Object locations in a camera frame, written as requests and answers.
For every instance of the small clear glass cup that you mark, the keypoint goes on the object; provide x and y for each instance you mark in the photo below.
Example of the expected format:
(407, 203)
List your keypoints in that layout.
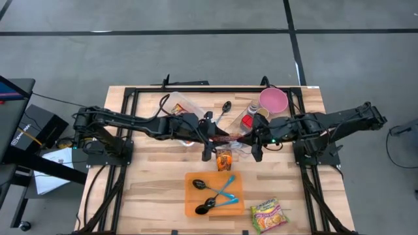
(263, 113)

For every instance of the clear plastic container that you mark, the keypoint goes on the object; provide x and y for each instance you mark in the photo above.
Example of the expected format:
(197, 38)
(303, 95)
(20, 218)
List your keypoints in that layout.
(189, 102)

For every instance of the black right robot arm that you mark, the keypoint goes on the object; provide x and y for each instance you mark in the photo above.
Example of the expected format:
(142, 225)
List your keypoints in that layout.
(336, 120)

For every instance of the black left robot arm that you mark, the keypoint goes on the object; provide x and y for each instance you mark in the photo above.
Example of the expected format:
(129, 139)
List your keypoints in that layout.
(130, 122)

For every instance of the red noodle packet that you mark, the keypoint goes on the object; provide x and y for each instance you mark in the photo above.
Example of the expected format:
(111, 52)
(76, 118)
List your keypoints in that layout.
(230, 138)

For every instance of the pink bowl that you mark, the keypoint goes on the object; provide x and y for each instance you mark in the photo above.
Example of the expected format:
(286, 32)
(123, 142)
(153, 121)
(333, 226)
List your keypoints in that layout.
(273, 100)

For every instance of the blue red screen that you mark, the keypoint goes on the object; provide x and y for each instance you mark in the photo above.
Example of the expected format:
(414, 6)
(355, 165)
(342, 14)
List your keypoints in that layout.
(8, 93)

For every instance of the black rear bracket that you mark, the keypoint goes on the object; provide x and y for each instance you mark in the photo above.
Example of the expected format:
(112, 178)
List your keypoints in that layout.
(167, 81)

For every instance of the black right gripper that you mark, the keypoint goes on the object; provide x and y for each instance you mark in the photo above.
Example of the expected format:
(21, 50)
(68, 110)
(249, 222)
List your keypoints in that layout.
(274, 129)

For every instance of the green instant noodle packet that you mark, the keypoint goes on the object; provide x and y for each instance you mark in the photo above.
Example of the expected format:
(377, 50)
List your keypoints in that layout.
(269, 217)

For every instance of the black caster wheel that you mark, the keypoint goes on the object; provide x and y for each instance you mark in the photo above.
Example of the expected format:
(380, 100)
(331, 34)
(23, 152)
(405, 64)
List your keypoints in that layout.
(25, 226)

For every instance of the black box white logo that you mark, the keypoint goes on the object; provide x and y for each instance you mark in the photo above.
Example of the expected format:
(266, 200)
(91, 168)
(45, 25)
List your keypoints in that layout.
(42, 124)

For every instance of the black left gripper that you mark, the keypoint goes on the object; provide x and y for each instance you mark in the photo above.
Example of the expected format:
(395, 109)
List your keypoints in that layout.
(194, 127)

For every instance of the yellow black device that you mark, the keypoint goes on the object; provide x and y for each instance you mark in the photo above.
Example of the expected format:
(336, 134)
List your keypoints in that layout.
(65, 144)

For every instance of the orange translucent plastic tray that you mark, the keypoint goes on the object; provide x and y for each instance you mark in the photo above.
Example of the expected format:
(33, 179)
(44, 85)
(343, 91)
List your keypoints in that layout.
(202, 178)

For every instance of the black desk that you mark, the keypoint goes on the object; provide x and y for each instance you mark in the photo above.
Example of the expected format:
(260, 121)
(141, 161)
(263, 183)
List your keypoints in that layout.
(13, 124)

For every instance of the white paper sheet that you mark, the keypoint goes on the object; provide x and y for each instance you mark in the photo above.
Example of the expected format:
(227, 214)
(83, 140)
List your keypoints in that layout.
(49, 184)

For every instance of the small orange snack packet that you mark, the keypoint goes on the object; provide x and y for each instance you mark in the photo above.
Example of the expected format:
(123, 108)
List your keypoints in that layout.
(224, 160)

